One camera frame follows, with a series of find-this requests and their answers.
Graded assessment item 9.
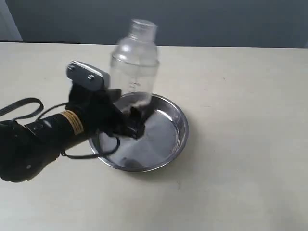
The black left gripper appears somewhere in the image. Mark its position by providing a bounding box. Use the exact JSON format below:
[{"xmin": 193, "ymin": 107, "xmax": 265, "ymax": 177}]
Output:
[{"xmin": 64, "ymin": 84, "xmax": 154, "ymax": 139}]

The clear plastic shaker bottle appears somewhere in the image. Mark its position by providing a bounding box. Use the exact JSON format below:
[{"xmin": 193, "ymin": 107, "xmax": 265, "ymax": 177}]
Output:
[{"xmin": 109, "ymin": 19, "xmax": 159, "ymax": 107}]

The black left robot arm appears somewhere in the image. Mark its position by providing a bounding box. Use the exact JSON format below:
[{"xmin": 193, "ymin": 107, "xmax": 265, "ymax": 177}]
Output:
[{"xmin": 0, "ymin": 84, "xmax": 145, "ymax": 183}]

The round stainless steel plate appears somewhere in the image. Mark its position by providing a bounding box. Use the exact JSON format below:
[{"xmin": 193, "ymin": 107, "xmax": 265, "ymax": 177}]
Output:
[{"xmin": 89, "ymin": 94, "xmax": 189, "ymax": 172}]

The black camera cable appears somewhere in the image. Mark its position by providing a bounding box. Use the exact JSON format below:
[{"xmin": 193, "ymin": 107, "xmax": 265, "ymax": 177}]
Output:
[{"xmin": 0, "ymin": 97, "xmax": 121, "ymax": 159}]

